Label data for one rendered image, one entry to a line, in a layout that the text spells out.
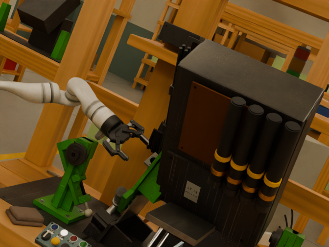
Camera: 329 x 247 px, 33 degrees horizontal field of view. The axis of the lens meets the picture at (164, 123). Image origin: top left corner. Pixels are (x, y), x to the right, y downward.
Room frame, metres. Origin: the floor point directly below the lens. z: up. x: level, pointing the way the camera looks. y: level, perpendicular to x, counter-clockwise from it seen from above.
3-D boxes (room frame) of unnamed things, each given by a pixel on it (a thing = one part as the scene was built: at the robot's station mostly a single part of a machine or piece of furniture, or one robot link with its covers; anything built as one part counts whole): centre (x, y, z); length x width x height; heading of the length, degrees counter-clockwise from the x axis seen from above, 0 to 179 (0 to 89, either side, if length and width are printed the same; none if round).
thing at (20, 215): (1.63, 0.29, 0.91); 0.10 x 0.08 x 0.03; 130
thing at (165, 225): (1.64, -0.19, 1.11); 0.39 x 0.16 x 0.03; 162
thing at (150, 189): (1.72, -0.05, 1.17); 0.13 x 0.12 x 0.20; 72
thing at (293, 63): (2.01, -0.35, 1.67); 0.05 x 0.05 x 0.05
